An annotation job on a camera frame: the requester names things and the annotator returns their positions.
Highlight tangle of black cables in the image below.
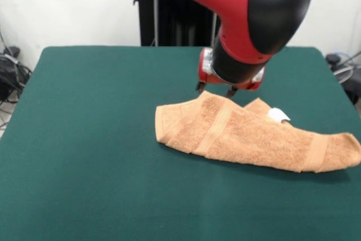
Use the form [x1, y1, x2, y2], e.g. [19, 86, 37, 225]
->
[325, 51, 361, 106]
[0, 26, 33, 129]

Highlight dark green table cloth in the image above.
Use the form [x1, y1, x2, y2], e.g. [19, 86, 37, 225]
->
[0, 45, 361, 241]

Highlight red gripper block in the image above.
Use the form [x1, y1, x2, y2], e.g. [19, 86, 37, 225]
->
[195, 47, 267, 99]

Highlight black upright stand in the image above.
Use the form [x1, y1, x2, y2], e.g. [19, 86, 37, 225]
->
[132, 0, 222, 47]

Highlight orange terry towel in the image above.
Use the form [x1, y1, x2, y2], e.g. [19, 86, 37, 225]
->
[155, 90, 361, 174]

